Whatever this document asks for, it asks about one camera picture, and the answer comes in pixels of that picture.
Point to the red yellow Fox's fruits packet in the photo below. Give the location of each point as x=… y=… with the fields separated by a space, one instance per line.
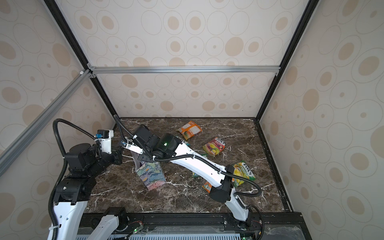
x=214 y=147

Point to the orange snack packet far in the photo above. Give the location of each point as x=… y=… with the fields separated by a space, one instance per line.
x=189 y=130

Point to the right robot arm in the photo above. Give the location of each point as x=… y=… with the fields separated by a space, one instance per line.
x=169 y=148

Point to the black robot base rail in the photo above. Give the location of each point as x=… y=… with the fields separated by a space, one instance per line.
x=213 y=226

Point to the yellow green Fox's packet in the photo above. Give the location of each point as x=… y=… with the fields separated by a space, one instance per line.
x=242 y=170

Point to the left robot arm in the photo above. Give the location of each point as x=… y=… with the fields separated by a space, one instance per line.
x=73 y=188

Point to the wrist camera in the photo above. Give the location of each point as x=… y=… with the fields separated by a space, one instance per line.
x=104 y=138
x=131 y=147

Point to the diagonal aluminium frame bar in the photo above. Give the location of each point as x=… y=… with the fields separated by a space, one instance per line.
x=25 y=138

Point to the black frame post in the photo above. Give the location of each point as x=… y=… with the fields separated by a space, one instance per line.
x=299 y=32
x=62 y=23

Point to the green tea candy packet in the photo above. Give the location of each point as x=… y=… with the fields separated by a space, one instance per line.
x=194 y=175

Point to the large orange snack packet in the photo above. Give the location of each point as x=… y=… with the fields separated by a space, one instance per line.
x=207 y=186

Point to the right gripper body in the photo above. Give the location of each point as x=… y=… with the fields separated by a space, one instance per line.
x=144 y=157

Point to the white paper bag colourful print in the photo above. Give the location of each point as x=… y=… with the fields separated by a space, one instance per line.
x=151 y=174

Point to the right black frame post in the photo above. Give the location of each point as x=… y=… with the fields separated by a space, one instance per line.
x=299 y=32

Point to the left black frame post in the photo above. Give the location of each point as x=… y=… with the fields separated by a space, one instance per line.
x=62 y=23

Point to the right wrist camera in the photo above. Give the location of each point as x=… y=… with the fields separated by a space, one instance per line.
x=131 y=147

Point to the horizontal aluminium frame bar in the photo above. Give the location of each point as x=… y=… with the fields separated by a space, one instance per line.
x=185 y=70

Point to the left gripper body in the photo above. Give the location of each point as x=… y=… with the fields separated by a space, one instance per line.
x=107 y=158

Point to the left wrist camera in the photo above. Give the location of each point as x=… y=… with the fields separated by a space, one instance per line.
x=104 y=138

